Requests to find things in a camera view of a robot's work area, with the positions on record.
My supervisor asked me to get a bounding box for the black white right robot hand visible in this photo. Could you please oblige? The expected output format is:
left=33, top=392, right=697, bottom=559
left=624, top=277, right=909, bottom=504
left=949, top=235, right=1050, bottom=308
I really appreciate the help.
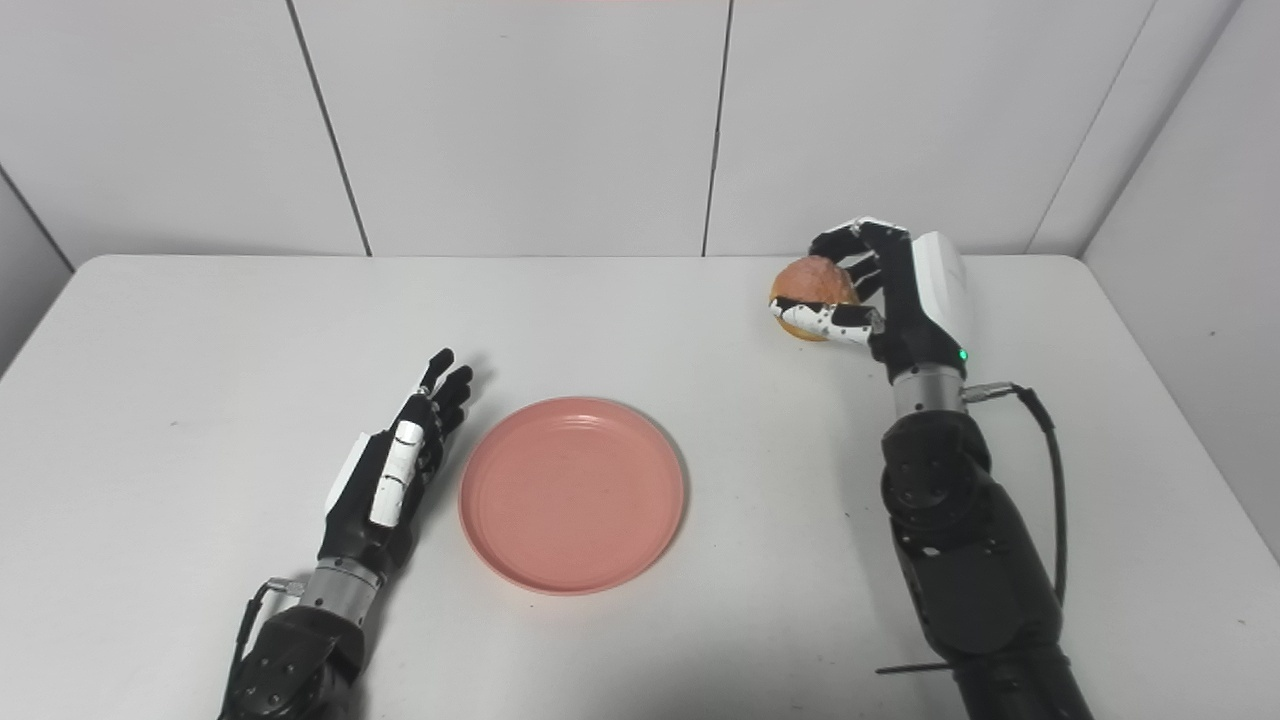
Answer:
left=768, top=216, right=973, bottom=386

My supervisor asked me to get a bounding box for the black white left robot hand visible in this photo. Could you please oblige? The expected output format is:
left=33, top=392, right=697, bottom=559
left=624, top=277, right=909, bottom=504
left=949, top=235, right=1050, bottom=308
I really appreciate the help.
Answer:
left=318, top=348, right=475, bottom=581

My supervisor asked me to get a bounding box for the pink round plate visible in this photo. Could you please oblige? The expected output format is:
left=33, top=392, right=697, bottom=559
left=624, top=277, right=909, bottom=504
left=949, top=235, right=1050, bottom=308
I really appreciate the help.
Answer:
left=458, top=396, right=688, bottom=597

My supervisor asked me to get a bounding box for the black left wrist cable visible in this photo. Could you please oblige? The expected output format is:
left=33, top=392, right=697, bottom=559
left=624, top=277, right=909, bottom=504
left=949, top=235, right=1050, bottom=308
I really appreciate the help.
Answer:
left=222, top=576, right=306, bottom=711

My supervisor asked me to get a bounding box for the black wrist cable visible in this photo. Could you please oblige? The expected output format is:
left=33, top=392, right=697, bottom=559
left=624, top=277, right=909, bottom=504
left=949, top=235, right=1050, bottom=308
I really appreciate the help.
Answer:
left=965, top=380, right=1069, bottom=606
left=222, top=576, right=306, bottom=711

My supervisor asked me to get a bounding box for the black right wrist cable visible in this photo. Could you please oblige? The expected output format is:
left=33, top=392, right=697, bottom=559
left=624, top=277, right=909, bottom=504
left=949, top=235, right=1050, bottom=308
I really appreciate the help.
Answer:
left=965, top=380, right=1069, bottom=606

